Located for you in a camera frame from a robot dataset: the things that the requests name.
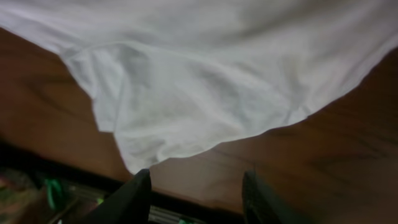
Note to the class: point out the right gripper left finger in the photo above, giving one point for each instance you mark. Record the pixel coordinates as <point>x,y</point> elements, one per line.
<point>130,204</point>

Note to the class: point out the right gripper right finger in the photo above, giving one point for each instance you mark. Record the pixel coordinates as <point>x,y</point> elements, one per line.
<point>262,205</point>

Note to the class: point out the white t-shirt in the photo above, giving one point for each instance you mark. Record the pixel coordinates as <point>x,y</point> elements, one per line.
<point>175,78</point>

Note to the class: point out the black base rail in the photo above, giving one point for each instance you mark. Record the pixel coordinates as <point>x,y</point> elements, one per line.
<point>67,181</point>

